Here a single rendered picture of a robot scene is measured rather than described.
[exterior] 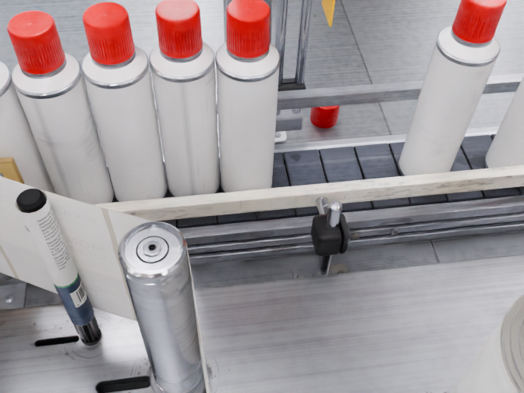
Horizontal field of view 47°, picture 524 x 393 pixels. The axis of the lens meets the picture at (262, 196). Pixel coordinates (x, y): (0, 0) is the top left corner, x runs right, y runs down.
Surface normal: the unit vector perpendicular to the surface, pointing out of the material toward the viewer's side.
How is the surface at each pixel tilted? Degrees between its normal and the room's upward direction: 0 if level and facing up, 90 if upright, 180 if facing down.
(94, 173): 90
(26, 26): 3
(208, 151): 90
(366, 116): 0
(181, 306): 90
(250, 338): 0
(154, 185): 90
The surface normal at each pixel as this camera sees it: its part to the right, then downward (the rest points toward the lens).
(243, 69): -0.11, 0.05
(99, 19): 0.04, -0.65
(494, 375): -1.00, 0.03
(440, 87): -0.75, 0.51
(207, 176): 0.56, 0.66
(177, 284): 0.76, 0.53
